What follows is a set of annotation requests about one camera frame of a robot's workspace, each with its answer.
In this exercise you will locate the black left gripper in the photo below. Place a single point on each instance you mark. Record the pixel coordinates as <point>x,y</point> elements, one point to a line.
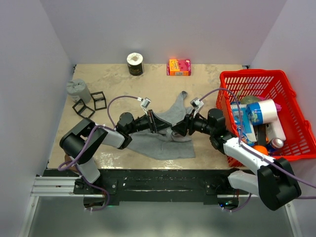
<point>156,124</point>

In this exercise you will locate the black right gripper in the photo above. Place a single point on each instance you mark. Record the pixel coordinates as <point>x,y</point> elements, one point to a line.
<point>188,123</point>

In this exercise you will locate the grey sleeveless shirt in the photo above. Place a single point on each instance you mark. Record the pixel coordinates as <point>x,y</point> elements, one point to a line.
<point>166,144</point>

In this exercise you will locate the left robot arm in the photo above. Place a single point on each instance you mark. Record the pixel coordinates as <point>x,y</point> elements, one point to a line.
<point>84,139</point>

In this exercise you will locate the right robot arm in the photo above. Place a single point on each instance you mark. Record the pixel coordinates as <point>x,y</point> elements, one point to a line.
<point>272,180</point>

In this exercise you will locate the black brooch display case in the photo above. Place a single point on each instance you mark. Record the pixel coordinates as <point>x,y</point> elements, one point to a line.
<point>99,100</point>

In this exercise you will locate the orange pink snack box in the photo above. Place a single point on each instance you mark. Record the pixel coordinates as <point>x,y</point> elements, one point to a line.
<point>179,67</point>

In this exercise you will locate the blue razor package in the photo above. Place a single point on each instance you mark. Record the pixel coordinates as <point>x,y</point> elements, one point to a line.
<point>248,133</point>

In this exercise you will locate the green round fruit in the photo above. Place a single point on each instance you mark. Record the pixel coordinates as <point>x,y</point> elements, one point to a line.
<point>249,99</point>

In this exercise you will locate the toilet paper roll black wrapper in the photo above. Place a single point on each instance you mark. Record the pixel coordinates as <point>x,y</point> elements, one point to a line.
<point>135,64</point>

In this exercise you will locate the orange fruit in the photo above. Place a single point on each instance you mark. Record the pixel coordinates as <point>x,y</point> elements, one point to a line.
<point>261,149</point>

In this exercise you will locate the blue white wipes roll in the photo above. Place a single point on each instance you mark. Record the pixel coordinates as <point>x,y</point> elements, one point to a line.
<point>261,111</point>

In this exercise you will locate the grey paper roll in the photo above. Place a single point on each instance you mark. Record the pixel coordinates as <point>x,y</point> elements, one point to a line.
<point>77,89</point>

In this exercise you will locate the white box in basket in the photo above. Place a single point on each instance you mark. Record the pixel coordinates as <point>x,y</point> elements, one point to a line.
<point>274,130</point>

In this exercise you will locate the silver drink can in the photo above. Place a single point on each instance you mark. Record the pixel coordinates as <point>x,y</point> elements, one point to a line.
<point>275,144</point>

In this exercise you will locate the red plastic basket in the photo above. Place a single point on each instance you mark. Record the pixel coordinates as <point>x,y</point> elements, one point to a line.
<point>300,142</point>

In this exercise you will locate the brown wooden block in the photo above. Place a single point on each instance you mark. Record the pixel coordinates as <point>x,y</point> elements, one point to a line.
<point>68,160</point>

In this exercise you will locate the pink packet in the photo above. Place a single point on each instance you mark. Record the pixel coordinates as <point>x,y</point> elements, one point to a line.
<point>278,107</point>

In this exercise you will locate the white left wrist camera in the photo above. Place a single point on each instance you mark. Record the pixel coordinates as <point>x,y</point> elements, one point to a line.
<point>144,103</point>

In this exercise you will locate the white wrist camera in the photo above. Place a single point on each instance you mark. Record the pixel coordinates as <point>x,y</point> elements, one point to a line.
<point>144,103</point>
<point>197,105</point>

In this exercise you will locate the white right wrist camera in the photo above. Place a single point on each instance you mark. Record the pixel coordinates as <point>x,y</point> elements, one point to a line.
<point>197,105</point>

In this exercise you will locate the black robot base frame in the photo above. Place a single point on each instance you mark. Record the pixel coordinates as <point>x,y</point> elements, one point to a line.
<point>204,186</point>

